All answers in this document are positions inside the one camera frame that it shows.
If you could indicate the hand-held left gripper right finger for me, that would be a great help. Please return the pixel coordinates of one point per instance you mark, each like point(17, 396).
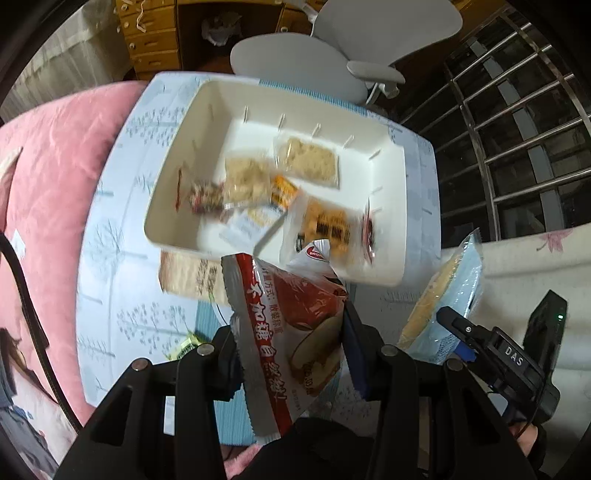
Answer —
point(355, 355)

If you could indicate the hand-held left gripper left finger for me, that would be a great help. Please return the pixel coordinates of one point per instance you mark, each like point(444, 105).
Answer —
point(226, 364)

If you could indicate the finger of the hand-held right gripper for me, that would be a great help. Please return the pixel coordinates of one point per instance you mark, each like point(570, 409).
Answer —
point(465, 353)
point(466, 330)

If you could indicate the light blue bread packet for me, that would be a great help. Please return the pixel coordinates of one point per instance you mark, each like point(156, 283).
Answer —
point(443, 295)

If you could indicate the red silver bread packet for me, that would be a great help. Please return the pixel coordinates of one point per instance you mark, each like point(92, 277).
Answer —
point(286, 332)

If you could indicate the small nut date packet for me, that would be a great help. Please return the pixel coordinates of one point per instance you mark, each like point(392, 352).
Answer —
point(368, 230)

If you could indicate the clear orange biscuit packet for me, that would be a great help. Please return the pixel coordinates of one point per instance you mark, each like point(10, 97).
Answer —
point(325, 226)

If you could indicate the clear nut bar packet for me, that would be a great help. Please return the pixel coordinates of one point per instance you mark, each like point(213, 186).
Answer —
point(203, 196)

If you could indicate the orange white bar packet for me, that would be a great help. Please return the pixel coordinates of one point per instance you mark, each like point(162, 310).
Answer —
point(282, 191)

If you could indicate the pale puffed snack packet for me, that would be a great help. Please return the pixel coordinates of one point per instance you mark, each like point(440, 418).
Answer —
point(307, 159)
point(244, 180)

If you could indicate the white plastic storage box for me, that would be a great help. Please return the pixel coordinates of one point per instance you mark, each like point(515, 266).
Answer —
point(203, 120)

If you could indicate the green yellow snack packet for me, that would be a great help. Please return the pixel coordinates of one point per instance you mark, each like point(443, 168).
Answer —
point(184, 347)

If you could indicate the white leaf print curtain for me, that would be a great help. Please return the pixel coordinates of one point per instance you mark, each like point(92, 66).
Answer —
point(521, 267)

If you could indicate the brown kraft flat packet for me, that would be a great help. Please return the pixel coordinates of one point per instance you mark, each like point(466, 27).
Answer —
point(191, 277)

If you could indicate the person's black garment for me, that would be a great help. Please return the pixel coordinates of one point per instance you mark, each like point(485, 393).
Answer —
point(304, 447)

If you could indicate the tree print tablecloth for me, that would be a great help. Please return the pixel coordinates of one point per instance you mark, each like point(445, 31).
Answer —
point(115, 258)

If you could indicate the metal window grille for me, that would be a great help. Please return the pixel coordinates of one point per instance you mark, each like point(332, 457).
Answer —
point(517, 138)

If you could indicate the printed figure pillow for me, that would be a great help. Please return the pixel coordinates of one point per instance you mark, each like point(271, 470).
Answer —
point(27, 406)

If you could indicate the grey office chair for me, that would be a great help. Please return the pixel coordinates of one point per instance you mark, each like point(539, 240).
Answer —
point(378, 27)

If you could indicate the crumpled plastic bag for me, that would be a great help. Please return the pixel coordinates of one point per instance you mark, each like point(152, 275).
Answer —
point(214, 28)

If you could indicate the wooden desk with drawers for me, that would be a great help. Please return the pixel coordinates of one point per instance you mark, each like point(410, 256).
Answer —
point(157, 32)

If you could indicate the lace cloth covered cabinet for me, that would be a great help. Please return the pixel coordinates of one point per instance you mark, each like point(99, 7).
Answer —
point(64, 55)

